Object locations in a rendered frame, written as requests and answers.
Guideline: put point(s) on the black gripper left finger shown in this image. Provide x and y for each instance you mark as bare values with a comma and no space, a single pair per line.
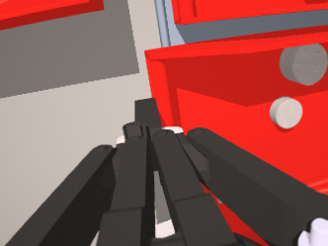
71,215

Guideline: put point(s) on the grey metal disc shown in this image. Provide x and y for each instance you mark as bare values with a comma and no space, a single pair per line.
286,112
304,64

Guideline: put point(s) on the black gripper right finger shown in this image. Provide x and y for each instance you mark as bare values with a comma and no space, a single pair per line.
276,206

